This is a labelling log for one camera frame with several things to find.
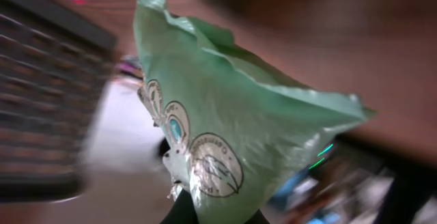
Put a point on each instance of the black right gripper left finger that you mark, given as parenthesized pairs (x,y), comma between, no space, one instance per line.
(182,212)

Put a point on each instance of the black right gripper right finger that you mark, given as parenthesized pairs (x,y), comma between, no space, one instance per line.
(257,218)

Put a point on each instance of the light green wet wipes pack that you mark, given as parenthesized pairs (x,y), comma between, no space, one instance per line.
(237,127)

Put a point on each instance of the grey plastic shopping basket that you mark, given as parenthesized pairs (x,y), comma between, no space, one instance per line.
(54,66)

